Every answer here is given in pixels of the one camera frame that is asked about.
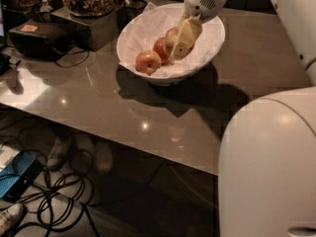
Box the yellow-red apple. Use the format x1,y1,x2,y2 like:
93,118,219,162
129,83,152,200
135,50,162,76
163,27,191,57

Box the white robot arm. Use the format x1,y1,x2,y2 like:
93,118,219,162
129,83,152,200
173,0,316,237

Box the red apple at back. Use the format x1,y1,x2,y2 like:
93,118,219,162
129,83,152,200
153,38,170,64

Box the metal scoop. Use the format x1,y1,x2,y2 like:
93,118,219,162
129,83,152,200
39,0,53,13

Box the white bowl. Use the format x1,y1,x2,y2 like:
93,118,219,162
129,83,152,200
116,3,226,87

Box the white shoe under table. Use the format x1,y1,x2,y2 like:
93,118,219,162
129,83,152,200
96,142,113,173
46,137,72,172

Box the white paper liner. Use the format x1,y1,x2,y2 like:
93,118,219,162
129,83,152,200
119,0,223,79

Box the grey metal stand block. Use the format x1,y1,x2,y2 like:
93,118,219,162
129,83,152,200
51,7,119,51

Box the blue box on floor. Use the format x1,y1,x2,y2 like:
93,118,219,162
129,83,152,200
0,151,40,201

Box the black cables on floor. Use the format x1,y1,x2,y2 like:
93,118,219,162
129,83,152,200
9,148,102,237

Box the black cup with scoop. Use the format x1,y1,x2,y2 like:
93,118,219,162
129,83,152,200
125,0,147,21

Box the black cable on table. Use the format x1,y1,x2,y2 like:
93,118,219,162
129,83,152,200
53,47,91,69

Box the black box with label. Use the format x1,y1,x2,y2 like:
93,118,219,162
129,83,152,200
9,20,72,61

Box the white shoe bottom left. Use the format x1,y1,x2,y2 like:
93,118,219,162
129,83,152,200
0,203,25,237

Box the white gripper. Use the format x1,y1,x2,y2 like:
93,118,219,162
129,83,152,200
172,0,227,55

